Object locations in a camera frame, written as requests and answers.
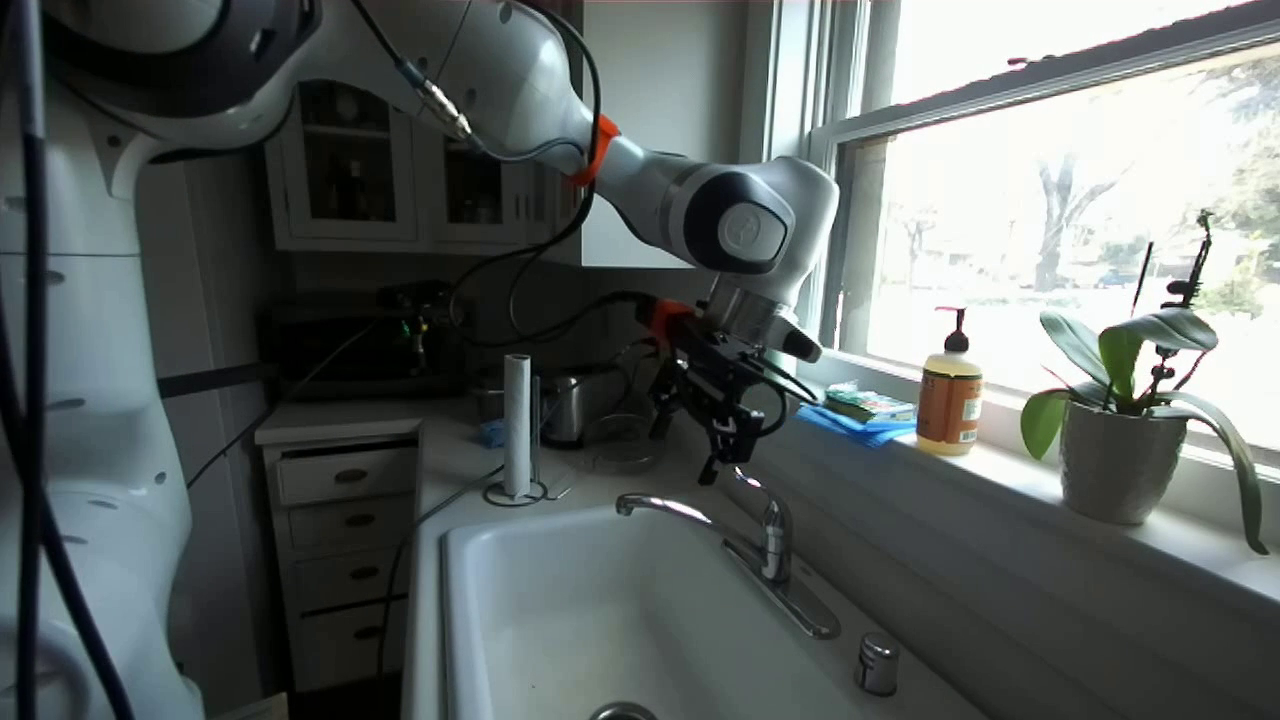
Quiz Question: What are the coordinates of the white glass-door wall cabinet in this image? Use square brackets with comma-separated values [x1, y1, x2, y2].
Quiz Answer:
[261, 78, 585, 260]

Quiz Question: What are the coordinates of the white window frame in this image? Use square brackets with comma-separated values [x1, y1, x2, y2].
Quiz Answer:
[766, 0, 1280, 465]

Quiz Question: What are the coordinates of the chrome sink tap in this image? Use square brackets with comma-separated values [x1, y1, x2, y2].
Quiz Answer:
[611, 461, 846, 644]

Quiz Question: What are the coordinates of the white paper towel holder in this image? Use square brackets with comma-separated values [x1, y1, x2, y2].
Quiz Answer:
[479, 349, 556, 512]

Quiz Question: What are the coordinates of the chrome sink knob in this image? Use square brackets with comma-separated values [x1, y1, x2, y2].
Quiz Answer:
[852, 632, 901, 700]

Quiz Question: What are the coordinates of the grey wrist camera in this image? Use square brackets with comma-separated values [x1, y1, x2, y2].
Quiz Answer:
[760, 316, 826, 369]

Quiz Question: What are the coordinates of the green sponge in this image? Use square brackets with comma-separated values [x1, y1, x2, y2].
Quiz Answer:
[821, 382, 918, 425]

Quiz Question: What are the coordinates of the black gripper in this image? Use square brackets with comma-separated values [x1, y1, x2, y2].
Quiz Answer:
[648, 292, 791, 493]

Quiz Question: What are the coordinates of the white plant pot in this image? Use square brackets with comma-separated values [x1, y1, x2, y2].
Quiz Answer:
[1056, 398, 1193, 527]

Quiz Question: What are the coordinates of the metal canister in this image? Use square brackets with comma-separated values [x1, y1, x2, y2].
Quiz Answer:
[537, 363, 630, 454]

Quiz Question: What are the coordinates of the green orchid plant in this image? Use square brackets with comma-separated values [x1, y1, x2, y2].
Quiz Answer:
[1015, 207, 1273, 559]

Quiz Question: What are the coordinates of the black clamp bar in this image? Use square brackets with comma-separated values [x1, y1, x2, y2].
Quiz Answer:
[154, 356, 273, 399]

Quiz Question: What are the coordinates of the amber soap pump bottle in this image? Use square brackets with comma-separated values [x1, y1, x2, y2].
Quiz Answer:
[913, 306, 988, 461]

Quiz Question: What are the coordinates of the white refrigerator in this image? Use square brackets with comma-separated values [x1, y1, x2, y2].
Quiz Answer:
[132, 153, 292, 713]

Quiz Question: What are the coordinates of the white ceramic sink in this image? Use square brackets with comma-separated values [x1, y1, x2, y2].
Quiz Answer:
[402, 498, 992, 720]

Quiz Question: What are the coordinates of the white drawer cabinet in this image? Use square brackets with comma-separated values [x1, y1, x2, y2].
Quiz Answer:
[252, 411, 426, 698]

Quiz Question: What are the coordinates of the black countertop appliance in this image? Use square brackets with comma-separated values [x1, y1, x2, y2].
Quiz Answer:
[255, 279, 470, 405]

